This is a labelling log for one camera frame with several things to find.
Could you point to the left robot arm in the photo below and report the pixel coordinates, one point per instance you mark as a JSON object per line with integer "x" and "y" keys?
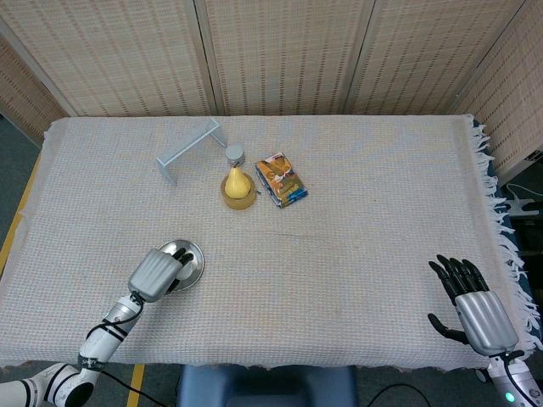
{"x": 106, "y": 335}

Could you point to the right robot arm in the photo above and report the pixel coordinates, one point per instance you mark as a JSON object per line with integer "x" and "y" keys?
{"x": 515, "y": 381}

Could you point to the woven bamboo folding screen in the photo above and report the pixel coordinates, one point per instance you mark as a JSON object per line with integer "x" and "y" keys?
{"x": 275, "y": 55}

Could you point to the grey-blue metal mesh rack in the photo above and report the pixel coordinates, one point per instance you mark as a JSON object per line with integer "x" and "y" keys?
{"x": 186, "y": 146}

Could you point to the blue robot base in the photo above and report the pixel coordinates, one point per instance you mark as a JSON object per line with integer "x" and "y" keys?
{"x": 267, "y": 388}

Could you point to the beige waffle-weave tablecloth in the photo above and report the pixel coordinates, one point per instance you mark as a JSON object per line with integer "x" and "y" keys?
{"x": 318, "y": 275}

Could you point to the round stainless steel plate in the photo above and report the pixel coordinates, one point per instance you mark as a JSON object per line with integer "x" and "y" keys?
{"x": 197, "y": 258}

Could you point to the orange and blue snack packet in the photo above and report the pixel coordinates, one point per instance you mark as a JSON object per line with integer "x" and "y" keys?
{"x": 281, "y": 180}

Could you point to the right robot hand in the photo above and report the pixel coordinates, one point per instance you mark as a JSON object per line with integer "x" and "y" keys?
{"x": 483, "y": 318}

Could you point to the yellow pear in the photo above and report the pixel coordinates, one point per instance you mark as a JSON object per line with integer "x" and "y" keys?
{"x": 236, "y": 184}

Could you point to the yellow tape roll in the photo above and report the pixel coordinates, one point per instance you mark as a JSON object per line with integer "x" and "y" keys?
{"x": 237, "y": 204}

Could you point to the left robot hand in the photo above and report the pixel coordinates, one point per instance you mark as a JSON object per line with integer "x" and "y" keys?
{"x": 152, "y": 275}

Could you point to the small grey cylinder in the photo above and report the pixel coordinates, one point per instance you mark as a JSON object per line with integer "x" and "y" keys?
{"x": 234, "y": 153}

